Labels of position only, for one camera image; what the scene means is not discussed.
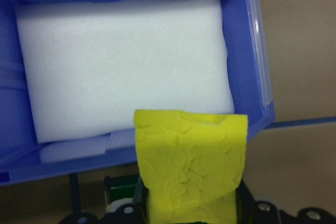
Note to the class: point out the white foam pad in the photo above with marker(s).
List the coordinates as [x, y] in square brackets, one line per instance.
[118, 64]

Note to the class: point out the green conveyor belt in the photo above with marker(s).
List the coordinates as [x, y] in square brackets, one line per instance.
[120, 187]

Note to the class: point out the yellow foam block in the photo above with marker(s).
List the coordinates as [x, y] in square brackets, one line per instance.
[191, 161]

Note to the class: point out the blue plastic storage bin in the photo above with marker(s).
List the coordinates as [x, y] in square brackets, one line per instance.
[241, 51]

